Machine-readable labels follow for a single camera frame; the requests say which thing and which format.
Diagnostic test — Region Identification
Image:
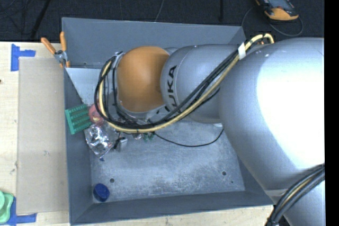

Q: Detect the pale cardboard board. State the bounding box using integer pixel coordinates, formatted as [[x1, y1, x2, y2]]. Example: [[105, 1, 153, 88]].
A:
[[16, 57, 70, 215]]

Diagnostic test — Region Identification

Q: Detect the blue round cap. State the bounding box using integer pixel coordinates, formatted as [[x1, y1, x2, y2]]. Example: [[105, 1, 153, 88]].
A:
[[92, 183, 111, 203]]

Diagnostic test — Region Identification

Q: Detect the green perforated flat block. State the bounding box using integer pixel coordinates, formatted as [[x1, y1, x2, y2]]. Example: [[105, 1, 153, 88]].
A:
[[64, 103, 92, 135]]

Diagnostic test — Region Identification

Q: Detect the clear crumpled plastic packet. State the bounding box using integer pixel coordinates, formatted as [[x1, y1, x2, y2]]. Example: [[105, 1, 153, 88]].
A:
[[84, 122, 120, 162]]

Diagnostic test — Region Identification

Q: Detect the red and yellow toy fruit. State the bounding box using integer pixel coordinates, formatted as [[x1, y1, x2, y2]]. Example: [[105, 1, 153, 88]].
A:
[[88, 103, 105, 125]]

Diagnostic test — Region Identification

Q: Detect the grey metal bin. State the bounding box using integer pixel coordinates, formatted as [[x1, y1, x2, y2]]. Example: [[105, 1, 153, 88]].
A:
[[61, 17, 275, 226]]

